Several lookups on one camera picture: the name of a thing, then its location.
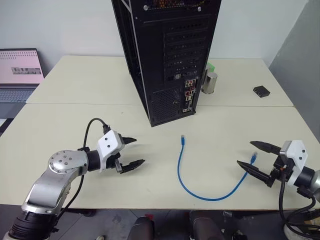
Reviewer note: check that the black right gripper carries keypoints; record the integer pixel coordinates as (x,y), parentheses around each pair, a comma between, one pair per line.
(281,172)

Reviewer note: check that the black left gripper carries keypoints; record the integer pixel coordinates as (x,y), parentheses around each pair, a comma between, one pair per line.
(111,163)

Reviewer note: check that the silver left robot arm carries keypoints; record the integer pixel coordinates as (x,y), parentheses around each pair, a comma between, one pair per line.
(60,162)

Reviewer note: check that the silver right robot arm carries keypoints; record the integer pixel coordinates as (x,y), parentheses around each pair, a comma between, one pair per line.
(308,178)

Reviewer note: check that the small black adapter box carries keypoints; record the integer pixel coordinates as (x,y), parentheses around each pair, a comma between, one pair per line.
(261,91)

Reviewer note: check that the dark rounded shape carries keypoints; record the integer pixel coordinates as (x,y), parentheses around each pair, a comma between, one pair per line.
(205,225)
(142,228)

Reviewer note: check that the white rounded object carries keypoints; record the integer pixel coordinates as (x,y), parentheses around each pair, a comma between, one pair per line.
(291,232)

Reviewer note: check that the silver metal cylinder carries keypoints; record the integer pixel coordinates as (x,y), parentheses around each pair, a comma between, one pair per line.
(209,83)

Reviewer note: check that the black computer tower case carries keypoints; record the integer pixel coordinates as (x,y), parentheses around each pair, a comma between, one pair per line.
(170,62)

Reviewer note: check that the green plastic block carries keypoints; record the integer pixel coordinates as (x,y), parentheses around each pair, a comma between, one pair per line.
(210,67)

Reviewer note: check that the grey open laptop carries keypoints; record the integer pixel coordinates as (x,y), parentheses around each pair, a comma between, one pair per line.
(20,72)

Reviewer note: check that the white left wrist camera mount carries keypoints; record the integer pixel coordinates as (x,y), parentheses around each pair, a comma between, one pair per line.
(108,143)

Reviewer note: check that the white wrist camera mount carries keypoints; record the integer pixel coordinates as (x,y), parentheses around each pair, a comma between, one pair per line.
(297,157)
(108,143)

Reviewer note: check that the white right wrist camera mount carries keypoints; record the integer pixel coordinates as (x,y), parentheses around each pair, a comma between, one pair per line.
(297,157)

